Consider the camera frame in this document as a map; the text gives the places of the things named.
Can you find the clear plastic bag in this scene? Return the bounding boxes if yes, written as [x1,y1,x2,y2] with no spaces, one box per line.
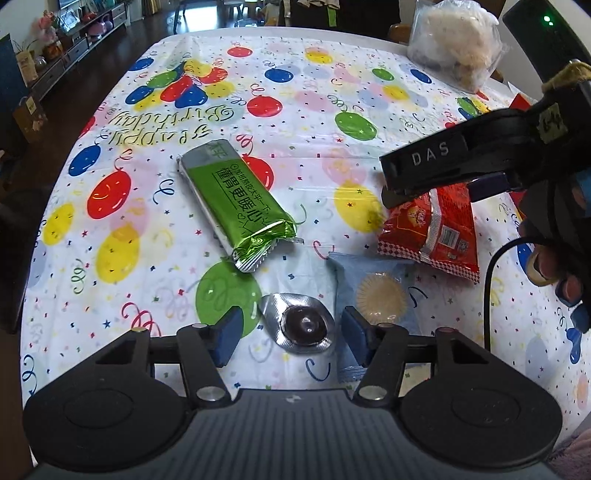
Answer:
[406,0,504,93]

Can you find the light blue cake packet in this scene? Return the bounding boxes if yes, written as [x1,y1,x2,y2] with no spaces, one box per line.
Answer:
[328,251,423,384]

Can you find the pink fluffy cloth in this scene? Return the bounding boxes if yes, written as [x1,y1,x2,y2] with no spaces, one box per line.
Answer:
[549,428,591,480]

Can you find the grey media cabinet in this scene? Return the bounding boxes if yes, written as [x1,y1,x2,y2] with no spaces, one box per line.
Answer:
[28,0,128,100]

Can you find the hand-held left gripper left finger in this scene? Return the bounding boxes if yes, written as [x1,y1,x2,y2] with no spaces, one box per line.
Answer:
[95,306,245,403]

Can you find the red snack packet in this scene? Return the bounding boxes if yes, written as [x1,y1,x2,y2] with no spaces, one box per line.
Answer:
[377,187,481,283]

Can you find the balloon print tablecloth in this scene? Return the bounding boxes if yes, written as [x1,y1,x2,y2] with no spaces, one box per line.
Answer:
[21,32,591,430]

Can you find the pink flowers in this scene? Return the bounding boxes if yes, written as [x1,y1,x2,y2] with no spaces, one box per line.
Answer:
[39,11,62,43]

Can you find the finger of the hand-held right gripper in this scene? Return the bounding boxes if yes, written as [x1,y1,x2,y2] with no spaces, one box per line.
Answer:
[465,171,511,203]
[381,185,431,209]

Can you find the person's right hand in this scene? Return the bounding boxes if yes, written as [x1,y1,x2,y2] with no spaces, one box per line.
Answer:
[517,216,591,334]

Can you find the silver chocolate blister pack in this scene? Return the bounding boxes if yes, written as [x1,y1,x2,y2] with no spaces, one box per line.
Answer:
[257,293,334,355]

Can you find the brown cardboard box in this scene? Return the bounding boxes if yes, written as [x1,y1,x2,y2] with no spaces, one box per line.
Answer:
[13,95,48,144]

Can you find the green snack packet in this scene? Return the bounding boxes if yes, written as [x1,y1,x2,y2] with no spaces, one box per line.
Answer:
[178,138,298,274]

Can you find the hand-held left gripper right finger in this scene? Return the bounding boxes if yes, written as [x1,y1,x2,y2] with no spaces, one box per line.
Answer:
[341,305,495,403]

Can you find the dark chair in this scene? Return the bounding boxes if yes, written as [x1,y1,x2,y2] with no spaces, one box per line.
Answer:
[0,198,47,334]

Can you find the black cable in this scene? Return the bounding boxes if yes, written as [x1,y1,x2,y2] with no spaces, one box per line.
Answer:
[480,235,555,352]

